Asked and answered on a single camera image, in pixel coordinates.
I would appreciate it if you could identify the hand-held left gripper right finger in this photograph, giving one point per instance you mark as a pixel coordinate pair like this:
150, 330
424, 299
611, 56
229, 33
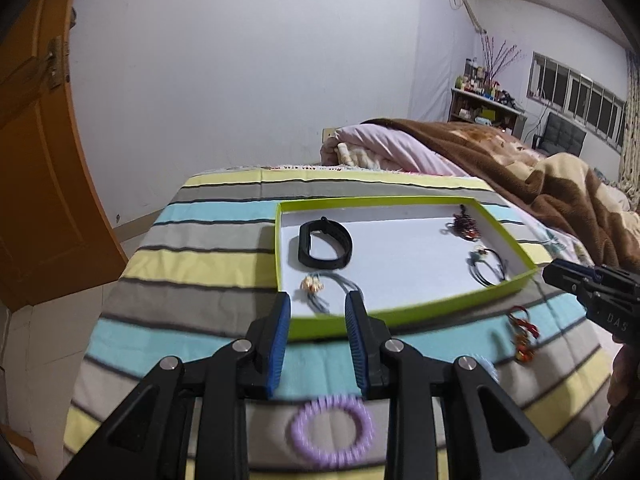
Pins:
355, 345

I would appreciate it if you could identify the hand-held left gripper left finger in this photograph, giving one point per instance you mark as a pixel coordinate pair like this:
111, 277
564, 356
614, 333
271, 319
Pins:
278, 345

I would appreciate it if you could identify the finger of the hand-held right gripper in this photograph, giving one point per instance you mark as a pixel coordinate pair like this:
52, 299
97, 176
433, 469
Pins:
562, 280
575, 268

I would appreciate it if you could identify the green-rimmed white tray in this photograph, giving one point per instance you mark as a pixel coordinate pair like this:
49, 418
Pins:
400, 260

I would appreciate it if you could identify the person's right hand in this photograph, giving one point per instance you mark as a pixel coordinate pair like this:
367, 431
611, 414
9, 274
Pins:
625, 385

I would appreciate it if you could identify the brown fleece blanket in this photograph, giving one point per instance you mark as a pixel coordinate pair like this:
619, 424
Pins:
550, 185

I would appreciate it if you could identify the black silicone wristband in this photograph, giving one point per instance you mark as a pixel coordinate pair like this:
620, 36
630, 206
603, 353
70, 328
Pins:
304, 246

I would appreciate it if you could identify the striped bedsheet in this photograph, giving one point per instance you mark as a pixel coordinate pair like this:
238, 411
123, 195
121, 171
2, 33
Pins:
200, 270

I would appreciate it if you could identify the black chair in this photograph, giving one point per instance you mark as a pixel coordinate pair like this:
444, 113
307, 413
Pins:
562, 135

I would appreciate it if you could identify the patterned curtain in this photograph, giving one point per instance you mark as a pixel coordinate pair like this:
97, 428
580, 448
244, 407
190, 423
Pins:
631, 125

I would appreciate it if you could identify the barred window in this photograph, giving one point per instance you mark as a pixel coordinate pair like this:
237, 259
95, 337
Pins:
575, 92

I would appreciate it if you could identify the cream knitted cloth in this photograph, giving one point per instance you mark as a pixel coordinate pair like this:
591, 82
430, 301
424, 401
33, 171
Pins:
357, 157

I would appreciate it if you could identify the wooden shelf unit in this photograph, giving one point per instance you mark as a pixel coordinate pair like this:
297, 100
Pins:
467, 107

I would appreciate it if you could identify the pink quilt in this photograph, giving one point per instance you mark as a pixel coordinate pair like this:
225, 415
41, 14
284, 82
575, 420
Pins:
385, 144

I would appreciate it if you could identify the cluster of bottles and jars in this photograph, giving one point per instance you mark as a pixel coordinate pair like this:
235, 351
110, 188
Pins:
480, 82

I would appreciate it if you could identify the purple decorative branches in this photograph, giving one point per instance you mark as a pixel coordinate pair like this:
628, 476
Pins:
500, 57

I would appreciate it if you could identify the orange wooden door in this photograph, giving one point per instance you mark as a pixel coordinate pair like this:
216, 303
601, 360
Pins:
40, 160

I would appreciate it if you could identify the brass door lock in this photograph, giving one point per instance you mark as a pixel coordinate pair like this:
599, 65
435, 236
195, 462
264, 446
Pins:
59, 62

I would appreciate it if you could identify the wall socket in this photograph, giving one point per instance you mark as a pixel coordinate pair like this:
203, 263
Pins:
330, 135

